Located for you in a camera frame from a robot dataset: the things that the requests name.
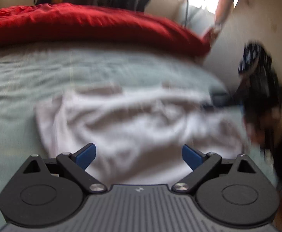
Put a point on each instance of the pink curtain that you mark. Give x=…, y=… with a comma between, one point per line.
x=224, y=7

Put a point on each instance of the white printed shirt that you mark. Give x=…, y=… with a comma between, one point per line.
x=143, y=125

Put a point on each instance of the red duvet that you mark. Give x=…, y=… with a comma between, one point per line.
x=82, y=24

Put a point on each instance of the star patterned dark garment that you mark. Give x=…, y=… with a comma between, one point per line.
x=252, y=56

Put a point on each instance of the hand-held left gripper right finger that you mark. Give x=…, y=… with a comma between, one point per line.
x=191, y=158

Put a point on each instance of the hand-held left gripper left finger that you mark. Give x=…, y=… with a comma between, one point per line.
x=86, y=156

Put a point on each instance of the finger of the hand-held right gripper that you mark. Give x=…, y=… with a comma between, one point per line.
x=223, y=100

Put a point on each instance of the metal drying rack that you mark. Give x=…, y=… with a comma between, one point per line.
x=186, y=9

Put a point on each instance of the green plaid blanket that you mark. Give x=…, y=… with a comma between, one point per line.
x=22, y=82

